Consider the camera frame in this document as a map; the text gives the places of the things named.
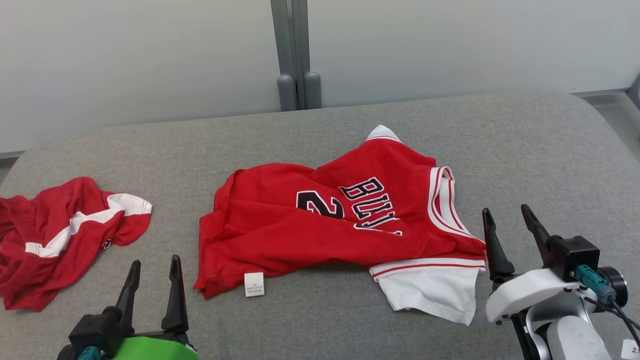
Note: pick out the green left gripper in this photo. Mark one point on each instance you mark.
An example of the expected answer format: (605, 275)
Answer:
(155, 349)

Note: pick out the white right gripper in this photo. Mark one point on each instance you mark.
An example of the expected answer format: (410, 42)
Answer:
(525, 295)

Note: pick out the red white-striped basketball shorts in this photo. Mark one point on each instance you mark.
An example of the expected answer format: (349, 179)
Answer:
(50, 240)

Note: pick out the red Bulls basketball jersey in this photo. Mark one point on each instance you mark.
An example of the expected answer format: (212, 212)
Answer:
(325, 235)

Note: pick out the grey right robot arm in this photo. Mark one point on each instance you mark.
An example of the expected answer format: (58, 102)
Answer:
(575, 335)

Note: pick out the white paper label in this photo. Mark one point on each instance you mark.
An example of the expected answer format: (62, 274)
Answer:
(631, 350)

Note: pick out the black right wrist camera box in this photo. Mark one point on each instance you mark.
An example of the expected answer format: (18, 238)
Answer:
(575, 257)

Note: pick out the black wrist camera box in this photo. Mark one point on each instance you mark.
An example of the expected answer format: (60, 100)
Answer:
(575, 257)
(97, 330)

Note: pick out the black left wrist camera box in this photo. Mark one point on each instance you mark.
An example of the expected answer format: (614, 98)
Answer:
(97, 330)

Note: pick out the grey double partition post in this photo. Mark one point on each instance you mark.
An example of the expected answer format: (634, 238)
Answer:
(295, 50)

